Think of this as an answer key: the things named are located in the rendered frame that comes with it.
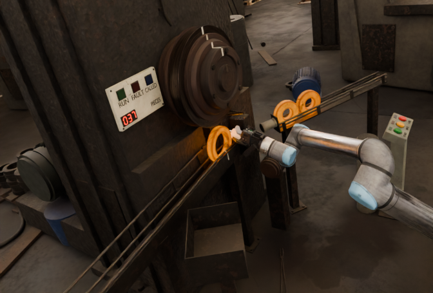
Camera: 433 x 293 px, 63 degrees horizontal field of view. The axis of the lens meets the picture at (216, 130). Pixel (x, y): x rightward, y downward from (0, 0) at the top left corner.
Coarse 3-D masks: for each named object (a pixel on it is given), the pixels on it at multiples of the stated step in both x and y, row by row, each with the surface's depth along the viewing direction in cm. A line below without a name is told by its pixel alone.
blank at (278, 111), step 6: (282, 102) 206; (288, 102) 206; (294, 102) 208; (276, 108) 206; (282, 108) 206; (288, 108) 207; (294, 108) 209; (276, 114) 206; (282, 114) 207; (294, 114) 211; (282, 120) 209
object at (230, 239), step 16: (208, 208) 143; (224, 208) 144; (192, 224) 146; (208, 224) 147; (224, 224) 147; (240, 224) 147; (192, 240) 140; (208, 240) 142; (224, 240) 141; (240, 240) 139; (192, 256) 133; (208, 256) 120; (224, 256) 120; (240, 256) 120; (192, 272) 123; (208, 272) 123; (224, 272) 124; (240, 272) 124; (224, 288) 145
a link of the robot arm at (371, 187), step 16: (368, 176) 132; (384, 176) 131; (352, 192) 134; (368, 192) 130; (384, 192) 131; (400, 192) 134; (384, 208) 134; (400, 208) 132; (416, 208) 133; (432, 208) 138; (416, 224) 135; (432, 224) 135
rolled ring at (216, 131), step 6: (216, 126) 179; (222, 126) 179; (216, 132) 175; (222, 132) 180; (228, 132) 184; (210, 138) 174; (216, 138) 176; (228, 138) 185; (210, 144) 173; (228, 144) 186; (210, 150) 174; (222, 150) 186; (210, 156) 176; (216, 156) 177
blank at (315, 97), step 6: (306, 90) 211; (312, 90) 210; (300, 96) 209; (306, 96) 209; (312, 96) 211; (318, 96) 212; (300, 102) 209; (312, 102) 215; (318, 102) 214; (300, 108) 211; (306, 108) 212; (312, 114) 216
